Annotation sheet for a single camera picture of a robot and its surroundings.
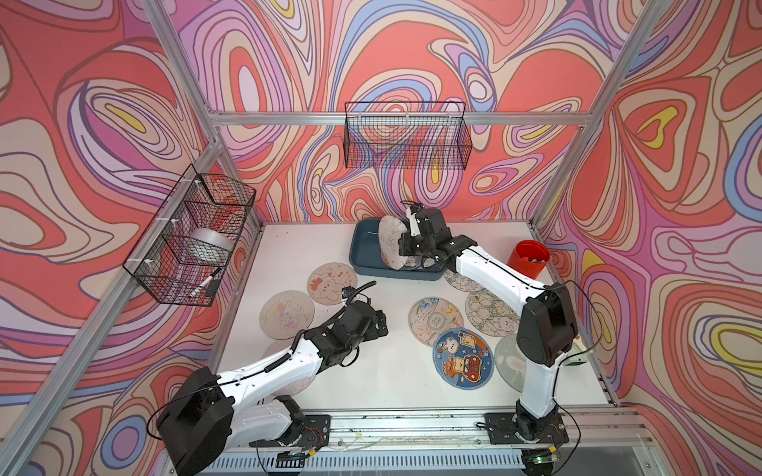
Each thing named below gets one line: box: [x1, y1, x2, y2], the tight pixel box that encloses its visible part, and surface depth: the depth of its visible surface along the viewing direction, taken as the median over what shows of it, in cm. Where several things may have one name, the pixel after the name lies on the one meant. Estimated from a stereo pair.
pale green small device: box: [563, 335, 591, 367], surface depth 82 cm
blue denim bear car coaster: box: [432, 328, 496, 390], surface depth 88 cm
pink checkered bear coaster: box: [306, 261, 359, 306], surface depth 106 cm
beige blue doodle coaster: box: [407, 296, 464, 348], surface depth 95 cm
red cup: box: [507, 239, 551, 280], surface depth 93 cm
